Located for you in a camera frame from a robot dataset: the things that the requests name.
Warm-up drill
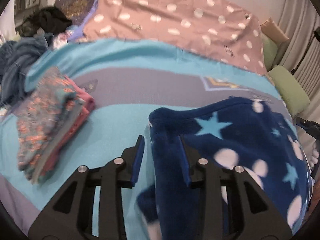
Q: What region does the tan pillow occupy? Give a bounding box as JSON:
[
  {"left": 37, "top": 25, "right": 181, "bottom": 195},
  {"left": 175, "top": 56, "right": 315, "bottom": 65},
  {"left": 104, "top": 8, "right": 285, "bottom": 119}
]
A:
[{"left": 260, "top": 17, "right": 290, "bottom": 52}]

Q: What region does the purple printed sheet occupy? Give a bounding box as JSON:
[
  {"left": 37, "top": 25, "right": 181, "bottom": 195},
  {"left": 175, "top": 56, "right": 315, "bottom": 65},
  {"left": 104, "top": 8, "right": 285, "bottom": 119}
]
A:
[{"left": 54, "top": 0, "right": 103, "bottom": 43}]

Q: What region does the white printed cloth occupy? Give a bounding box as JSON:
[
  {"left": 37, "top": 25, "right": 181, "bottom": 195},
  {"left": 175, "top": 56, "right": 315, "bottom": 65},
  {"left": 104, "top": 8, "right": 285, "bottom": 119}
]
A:
[{"left": 52, "top": 26, "right": 82, "bottom": 48}]

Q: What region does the pink polka dot sheet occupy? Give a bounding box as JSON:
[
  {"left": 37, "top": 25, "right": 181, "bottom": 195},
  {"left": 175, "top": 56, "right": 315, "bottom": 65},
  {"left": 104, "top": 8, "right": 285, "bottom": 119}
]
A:
[{"left": 82, "top": 0, "right": 267, "bottom": 76}]

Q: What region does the blue fleece pajama top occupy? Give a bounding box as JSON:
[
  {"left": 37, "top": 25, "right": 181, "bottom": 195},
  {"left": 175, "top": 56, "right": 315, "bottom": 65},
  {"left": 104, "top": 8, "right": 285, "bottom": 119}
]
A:
[{"left": 136, "top": 96, "right": 313, "bottom": 240}]

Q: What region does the dark green clothing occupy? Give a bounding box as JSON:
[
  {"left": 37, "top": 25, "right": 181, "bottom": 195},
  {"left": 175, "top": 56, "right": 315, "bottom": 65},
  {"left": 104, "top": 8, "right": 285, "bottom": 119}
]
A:
[{"left": 19, "top": 17, "right": 44, "bottom": 37}]

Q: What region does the stack of folded clothes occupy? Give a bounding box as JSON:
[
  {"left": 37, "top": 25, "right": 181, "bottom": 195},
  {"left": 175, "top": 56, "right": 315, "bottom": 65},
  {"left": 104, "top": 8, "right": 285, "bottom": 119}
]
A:
[{"left": 17, "top": 66, "right": 86, "bottom": 184}]

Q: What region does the teal knit blanket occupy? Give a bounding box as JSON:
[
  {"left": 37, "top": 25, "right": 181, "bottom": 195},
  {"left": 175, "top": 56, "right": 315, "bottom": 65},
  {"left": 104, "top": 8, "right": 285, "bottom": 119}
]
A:
[{"left": 0, "top": 35, "right": 52, "bottom": 107}]

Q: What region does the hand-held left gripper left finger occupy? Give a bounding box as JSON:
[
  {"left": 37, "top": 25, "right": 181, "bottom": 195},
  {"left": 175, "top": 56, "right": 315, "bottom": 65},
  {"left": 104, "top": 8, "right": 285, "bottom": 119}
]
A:
[{"left": 27, "top": 135, "right": 145, "bottom": 240}]

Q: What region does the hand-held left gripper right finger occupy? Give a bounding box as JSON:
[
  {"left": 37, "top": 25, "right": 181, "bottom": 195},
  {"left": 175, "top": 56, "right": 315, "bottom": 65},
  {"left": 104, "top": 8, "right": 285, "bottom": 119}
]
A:
[{"left": 179, "top": 136, "right": 293, "bottom": 240}]

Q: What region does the person's right hand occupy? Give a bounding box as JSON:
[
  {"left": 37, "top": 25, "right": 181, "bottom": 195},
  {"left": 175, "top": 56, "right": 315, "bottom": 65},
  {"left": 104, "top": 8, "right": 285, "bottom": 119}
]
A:
[{"left": 309, "top": 140, "right": 320, "bottom": 171}]

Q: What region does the black floor lamp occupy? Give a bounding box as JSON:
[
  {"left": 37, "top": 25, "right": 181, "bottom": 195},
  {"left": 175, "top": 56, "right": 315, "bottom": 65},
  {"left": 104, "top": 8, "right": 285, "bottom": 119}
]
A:
[{"left": 290, "top": 30, "right": 320, "bottom": 74}]

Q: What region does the black clothing pile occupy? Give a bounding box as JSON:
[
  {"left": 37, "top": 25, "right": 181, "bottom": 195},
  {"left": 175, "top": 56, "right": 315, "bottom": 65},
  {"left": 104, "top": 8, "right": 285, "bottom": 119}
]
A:
[{"left": 38, "top": 6, "right": 73, "bottom": 35}]

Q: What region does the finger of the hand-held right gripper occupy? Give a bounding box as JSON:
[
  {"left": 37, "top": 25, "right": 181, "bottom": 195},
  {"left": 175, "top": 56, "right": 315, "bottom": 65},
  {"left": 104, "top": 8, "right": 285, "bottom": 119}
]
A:
[{"left": 296, "top": 116, "right": 320, "bottom": 140}]

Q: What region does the large green pillow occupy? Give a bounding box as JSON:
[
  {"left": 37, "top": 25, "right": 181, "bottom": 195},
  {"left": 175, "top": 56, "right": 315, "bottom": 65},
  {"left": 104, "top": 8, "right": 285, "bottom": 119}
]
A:
[{"left": 267, "top": 65, "right": 311, "bottom": 117}]

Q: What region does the small green pillow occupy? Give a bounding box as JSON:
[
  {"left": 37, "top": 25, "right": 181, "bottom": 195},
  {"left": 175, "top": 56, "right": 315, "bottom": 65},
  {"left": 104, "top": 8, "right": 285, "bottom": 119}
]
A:
[{"left": 261, "top": 34, "right": 278, "bottom": 71}]

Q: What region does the blue and grey bed blanket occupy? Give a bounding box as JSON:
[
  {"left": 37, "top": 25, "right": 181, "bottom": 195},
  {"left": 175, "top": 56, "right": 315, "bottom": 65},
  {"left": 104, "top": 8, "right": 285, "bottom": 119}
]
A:
[{"left": 0, "top": 38, "right": 298, "bottom": 240}]

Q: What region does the pink folded garment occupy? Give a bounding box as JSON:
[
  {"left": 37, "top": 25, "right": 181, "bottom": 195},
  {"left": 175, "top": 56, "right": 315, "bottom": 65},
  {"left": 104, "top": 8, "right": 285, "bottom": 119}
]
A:
[{"left": 37, "top": 76, "right": 96, "bottom": 178}]

